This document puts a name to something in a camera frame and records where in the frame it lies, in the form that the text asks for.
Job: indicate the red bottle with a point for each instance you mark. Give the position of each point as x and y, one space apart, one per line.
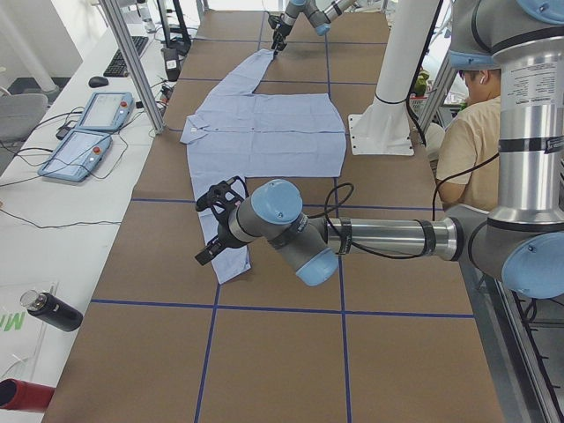
18 395

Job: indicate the blue striped button shirt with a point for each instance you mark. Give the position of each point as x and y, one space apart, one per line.
267 140

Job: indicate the blue teach pendant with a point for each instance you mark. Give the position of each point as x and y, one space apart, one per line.
106 111
77 156

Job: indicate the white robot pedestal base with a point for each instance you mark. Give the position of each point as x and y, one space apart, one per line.
383 129

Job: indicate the upper blue teach pendant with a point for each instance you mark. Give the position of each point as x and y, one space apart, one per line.
106 111

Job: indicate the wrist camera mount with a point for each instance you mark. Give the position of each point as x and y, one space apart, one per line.
223 198

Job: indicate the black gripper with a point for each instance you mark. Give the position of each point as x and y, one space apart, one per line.
223 232
280 30

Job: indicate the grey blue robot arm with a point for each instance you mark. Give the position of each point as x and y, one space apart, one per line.
520 241
320 20

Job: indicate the black water bottle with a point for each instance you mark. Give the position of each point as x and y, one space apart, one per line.
46 307

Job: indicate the lower blue teach pendant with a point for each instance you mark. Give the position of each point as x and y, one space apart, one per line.
77 156

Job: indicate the seated person beige shirt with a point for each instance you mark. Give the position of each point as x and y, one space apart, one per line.
467 171

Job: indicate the black computer mouse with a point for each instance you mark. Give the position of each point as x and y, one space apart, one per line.
98 81

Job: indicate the grey aluminium frame post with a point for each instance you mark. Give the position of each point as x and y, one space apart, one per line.
125 43

